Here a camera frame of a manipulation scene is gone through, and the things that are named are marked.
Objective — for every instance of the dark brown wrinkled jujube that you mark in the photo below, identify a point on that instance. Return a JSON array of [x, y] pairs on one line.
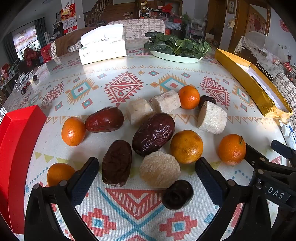
[[116, 166]]

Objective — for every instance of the grey curtain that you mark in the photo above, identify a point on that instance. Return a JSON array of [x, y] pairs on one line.
[[41, 32], [10, 46]]

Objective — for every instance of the white blue packet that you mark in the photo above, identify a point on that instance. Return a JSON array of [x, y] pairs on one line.
[[288, 134]]

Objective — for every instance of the red wall calendar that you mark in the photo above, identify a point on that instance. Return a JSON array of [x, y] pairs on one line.
[[69, 18]]

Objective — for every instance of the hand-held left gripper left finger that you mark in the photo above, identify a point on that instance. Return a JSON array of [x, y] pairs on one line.
[[85, 180]]

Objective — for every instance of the pale green oval plate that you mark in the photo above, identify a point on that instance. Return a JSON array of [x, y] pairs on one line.
[[171, 58]]

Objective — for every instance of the small black dried plum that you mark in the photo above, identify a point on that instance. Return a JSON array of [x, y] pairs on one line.
[[177, 194]]

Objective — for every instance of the large dark red jujube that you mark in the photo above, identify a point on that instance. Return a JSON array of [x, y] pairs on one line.
[[153, 134]]

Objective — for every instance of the round dark jujube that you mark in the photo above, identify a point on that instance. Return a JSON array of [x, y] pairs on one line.
[[208, 100]]

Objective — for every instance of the checkered cloth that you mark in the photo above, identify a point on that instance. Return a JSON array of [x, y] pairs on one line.
[[173, 26]]

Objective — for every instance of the spinach leaves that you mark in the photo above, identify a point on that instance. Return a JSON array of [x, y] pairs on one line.
[[175, 45]]

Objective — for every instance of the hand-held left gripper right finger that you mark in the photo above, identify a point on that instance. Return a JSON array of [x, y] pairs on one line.
[[208, 178]]

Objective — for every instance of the round sugared candied fruit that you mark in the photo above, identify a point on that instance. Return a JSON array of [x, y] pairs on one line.
[[159, 169]]

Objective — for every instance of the bright red jujube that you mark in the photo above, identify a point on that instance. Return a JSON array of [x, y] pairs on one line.
[[104, 119]]

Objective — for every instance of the brown cloth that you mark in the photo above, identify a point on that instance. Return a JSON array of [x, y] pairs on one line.
[[69, 40]]

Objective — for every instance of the patterned chair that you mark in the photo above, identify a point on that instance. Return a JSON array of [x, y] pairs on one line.
[[285, 85], [53, 49], [138, 27]]

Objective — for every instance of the white ornament with dark beads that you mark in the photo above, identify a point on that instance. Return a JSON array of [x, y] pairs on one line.
[[22, 81]]

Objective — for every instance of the red gift box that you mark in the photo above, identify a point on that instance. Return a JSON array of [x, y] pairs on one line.
[[46, 53]]

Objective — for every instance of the table with white cloth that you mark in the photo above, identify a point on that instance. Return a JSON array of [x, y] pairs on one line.
[[261, 55]]

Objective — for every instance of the patterned chair back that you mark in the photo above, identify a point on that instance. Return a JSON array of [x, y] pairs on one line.
[[138, 27]]

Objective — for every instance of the gold box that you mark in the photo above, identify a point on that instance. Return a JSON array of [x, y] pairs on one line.
[[242, 74]]

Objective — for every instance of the metal rack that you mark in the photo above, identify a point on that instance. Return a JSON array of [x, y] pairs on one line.
[[194, 29]]

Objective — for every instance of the tangerine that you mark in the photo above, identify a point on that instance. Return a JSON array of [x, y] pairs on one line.
[[59, 173], [232, 149], [186, 146], [189, 97], [73, 131]]

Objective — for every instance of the white tissue box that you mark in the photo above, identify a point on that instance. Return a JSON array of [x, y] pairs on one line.
[[101, 44]]

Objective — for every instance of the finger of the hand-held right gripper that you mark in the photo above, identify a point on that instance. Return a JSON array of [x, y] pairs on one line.
[[281, 148], [257, 157]]

